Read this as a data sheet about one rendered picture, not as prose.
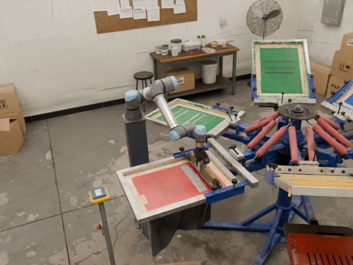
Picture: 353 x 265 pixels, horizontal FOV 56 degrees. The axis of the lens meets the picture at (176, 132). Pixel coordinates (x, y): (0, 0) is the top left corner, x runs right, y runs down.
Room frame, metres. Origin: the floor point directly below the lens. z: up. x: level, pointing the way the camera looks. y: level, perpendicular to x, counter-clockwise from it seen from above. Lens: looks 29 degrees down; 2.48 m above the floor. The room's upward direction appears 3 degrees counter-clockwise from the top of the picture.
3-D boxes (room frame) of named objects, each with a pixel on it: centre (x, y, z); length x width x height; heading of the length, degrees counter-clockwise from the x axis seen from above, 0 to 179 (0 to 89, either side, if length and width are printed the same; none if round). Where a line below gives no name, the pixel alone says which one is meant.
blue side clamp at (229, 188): (1.81, -0.31, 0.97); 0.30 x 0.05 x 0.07; 111
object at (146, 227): (1.88, 0.28, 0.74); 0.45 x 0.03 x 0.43; 21
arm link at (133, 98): (2.64, 0.36, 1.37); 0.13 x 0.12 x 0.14; 124
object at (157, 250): (1.77, -0.01, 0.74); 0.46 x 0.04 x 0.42; 111
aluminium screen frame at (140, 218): (1.98, 0.01, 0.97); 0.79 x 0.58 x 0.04; 111
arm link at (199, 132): (2.08, -0.17, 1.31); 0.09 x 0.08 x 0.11; 34
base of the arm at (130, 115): (2.63, 0.37, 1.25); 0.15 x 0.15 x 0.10
